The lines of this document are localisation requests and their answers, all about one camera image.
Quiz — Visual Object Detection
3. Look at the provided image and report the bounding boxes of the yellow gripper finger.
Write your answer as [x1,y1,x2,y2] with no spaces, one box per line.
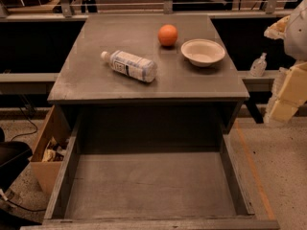
[264,61,307,124]
[264,15,290,39]

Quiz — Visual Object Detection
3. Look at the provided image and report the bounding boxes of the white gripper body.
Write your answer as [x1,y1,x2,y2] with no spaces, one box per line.
[284,0,307,60]

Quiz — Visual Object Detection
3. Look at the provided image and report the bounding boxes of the blue labelled plastic bottle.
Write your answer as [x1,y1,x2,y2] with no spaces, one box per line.
[101,50,157,82]

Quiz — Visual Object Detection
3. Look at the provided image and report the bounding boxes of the clear sanitizer pump bottle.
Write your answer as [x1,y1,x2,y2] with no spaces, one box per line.
[249,53,267,77]

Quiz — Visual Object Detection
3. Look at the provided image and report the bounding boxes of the white paper bowl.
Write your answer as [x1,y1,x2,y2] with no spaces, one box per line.
[180,39,225,67]

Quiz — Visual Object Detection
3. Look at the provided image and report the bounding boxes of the orange fruit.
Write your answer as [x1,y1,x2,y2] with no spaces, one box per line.
[158,24,177,47]

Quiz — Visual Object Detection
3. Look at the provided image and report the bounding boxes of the grey wooden cabinet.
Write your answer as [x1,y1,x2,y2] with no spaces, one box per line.
[47,13,250,155]

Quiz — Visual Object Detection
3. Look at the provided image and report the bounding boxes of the open grey drawer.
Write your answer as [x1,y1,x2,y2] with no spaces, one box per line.
[22,113,279,230]

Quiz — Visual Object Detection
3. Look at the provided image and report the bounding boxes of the grey metal railing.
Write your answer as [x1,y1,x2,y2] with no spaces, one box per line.
[0,0,307,19]

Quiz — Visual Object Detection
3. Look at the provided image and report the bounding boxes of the brown cardboard box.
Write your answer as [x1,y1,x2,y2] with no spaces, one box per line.
[31,105,71,196]

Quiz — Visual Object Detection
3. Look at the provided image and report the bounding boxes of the black chair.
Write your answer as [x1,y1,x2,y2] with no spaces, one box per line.
[0,127,33,192]

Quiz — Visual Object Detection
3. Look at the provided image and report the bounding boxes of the black floor cable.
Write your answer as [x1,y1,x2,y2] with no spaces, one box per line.
[10,105,39,142]

